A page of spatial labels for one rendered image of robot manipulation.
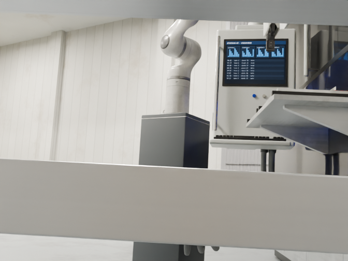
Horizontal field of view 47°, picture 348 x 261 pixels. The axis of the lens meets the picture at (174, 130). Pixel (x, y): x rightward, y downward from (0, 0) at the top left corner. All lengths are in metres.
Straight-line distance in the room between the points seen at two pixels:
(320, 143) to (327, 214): 1.50
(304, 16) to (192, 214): 0.42
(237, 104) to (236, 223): 1.93
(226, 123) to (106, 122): 4.88
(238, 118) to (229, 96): 0.16
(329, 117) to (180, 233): 1.11
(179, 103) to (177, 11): 1.20
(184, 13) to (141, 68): 6.23
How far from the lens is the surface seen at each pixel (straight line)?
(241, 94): 2.56
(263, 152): 2.60
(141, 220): 0.65
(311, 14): 0.80
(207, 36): 6.50
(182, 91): 1.97
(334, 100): 1.59
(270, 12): 0.78
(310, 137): 2.16
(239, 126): 2.52
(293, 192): 0.67
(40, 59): 8.92
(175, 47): 2.00
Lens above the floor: 0.52
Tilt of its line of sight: 8 degrees up
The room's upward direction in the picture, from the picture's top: 3 degrees clockwise
